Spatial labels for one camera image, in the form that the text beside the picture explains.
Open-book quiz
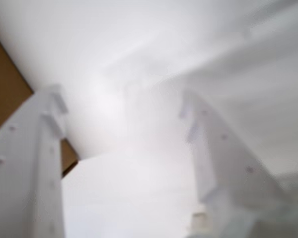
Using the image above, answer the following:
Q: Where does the brown cardboard box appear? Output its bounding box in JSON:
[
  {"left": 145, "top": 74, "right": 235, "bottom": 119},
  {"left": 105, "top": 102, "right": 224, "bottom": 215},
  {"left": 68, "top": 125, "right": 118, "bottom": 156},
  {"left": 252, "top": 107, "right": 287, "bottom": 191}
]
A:
[{"left": 0, "top": 24, "right": 79, "bottom": 178}]

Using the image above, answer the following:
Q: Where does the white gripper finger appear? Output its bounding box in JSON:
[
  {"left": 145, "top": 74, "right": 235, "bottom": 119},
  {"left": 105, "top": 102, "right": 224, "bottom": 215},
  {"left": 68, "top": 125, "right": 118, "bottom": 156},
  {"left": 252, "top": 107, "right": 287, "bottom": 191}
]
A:
[
  {"left": 0, "top": 84, "right": 68, "bottom": 238},
  {"left": 178, "top": 89, "right": 298, "bottom": 218}
]

